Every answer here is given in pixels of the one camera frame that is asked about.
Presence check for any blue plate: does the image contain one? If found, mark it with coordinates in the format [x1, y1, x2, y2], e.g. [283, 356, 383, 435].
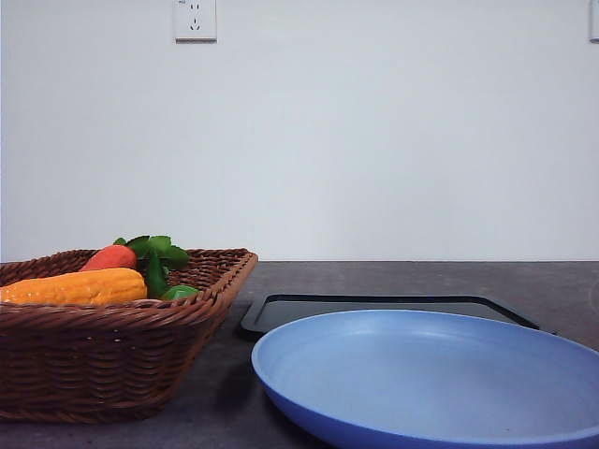
[251, 310, 599, 449]

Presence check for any brown wicker basket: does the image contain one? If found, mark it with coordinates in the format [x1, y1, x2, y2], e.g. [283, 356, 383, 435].
[0, 248, 258, 424]

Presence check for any black rectangular tray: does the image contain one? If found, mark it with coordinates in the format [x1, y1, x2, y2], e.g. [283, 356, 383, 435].
[240, 294, 556, 341]

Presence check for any green toy vegetable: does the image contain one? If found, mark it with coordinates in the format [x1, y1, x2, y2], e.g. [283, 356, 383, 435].
[162, 284, 199, 299]

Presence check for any orange toy carrot with leaves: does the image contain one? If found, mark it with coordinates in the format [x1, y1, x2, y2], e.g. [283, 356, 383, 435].
[80, 245, 138, 271]

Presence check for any yellow toy corn cob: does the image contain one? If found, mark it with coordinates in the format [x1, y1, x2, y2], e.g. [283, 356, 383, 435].
[0, 268, 147, 305]

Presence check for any white wall power socket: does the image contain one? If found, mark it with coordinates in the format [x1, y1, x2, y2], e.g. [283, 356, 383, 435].
[173, 0, 218, 45]

